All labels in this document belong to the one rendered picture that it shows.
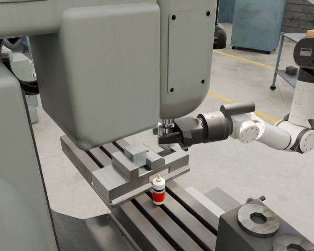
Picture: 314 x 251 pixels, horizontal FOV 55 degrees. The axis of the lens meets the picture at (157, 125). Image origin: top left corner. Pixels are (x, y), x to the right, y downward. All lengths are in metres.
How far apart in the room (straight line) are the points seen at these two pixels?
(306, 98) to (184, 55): 0.54
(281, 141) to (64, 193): 1.97
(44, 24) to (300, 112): 0.84
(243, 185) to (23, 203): 2.32
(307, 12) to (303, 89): 8.00
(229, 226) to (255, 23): 6.27
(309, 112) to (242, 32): 5.92
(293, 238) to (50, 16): 0.61
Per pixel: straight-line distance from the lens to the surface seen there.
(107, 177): 1.03
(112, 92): 0.55
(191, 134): 0.82
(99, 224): 1.06
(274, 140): 1.01
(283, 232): 0.74
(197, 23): 0.66
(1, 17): 0.48
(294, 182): 2.89
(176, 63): 0.64
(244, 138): 0.89
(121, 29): 0.53
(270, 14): 6.73
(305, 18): 9.08
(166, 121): 0.79
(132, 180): 1.01
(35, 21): 0.49
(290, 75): 4.60
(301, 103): 1.08
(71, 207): 2.49
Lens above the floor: 1.65
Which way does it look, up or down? 28 degrees down
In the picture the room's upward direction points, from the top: straight up
